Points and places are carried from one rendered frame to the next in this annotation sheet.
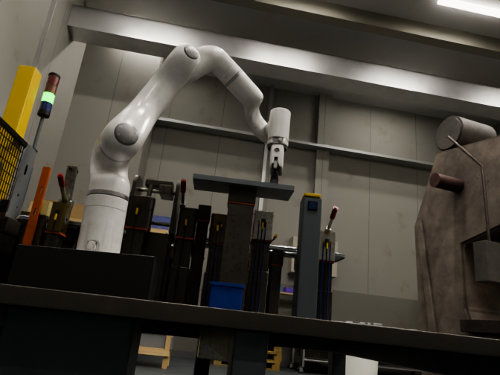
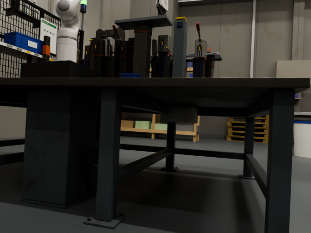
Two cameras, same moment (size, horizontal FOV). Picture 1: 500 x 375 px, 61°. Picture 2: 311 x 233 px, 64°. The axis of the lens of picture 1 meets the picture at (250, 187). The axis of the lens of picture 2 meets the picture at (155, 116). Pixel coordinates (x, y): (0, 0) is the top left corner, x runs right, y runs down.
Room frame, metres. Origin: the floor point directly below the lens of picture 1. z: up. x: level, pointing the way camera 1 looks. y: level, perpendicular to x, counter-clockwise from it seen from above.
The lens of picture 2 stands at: (0.03, -0.74, 0.51)
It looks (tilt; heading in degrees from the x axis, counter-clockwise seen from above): 1 degrees up; 24
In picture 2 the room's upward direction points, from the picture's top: 3 degrees clockwise
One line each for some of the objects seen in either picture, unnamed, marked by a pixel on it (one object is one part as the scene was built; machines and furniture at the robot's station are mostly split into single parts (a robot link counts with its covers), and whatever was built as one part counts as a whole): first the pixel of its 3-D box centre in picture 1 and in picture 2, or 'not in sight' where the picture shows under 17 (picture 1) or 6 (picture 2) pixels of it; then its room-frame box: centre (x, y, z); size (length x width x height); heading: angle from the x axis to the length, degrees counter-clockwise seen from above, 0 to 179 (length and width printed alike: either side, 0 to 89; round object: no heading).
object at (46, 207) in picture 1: (35, 245); not in sight; (1.67, 0.81, 0.88); 0.04 x 0.04 x 0.37; 3
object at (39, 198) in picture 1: (31, 227); not in sight; (1.64, 0.83, 0.95); 0.03 x 0.01 x 0.50; 93
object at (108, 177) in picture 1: (111, 165); (69, 24); (1.26, 0.44, 1.10); 0.19 x 0.12 x 0.24; 29
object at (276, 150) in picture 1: (276, 158); (161, 1); (1.53, -0.09, 1.30); 0.10 x 0.07 x 0.11; 175
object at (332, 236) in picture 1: (323, 278); (199, 68); (1.68, -0.33, 0.88); 0.12 x 0.07 x 0.36; 3
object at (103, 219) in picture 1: (102, 230); (66, 55); (1.23, 0.42, 0.89); 0.19 x 0.19 x 0.18
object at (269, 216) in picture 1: (258, 264); (163, 65); (1.67, -0.07, 0.90); 0.13 x 0.08 x 0.41; 3
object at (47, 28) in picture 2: not in sight; (47, 36); (1.87, 1.30, 1.30); 0.23 x 0.02 x 0.31; 3
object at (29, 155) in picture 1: (21, 182); not in sight; (1.80, 1.00, 1.17); 0.12 x 0.01 x 0.34; 3
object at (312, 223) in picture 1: (307, 259); (179, 56); (1.52, -0.23, 0.92); 0.08 x 0.08 x 0.44; 3
